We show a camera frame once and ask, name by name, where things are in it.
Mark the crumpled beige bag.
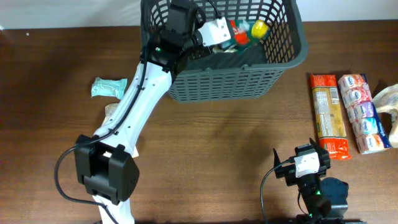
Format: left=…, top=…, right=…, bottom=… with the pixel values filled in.
left=373, top=84, right=397, bottom=148

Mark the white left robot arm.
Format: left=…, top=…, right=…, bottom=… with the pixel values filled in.
left=69, top=1, right=205, bottom=223

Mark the multicolour tissue pack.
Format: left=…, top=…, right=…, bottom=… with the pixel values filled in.
left=338, top=74, right=392, bottom=154

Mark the orange biscuit package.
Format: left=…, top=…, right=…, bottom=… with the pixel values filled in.
left=310, top=74, right=351, bottom=160

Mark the beige paper bag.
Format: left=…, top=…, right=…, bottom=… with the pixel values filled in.
left=102, top=103, right=139, bottom=157

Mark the grey plastic basket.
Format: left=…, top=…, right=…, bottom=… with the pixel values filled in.
left=141, top=1, right=308, bottom=102

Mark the green coffee mix bag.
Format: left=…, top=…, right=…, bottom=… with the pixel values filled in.
left=212, top=19, right=271, bottom=54

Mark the teal snack packet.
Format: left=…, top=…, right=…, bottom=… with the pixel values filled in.
left=91, top=77, right=127, bottom=100

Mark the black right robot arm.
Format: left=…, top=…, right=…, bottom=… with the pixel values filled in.
left=272, top=139, right=362, bottom=224

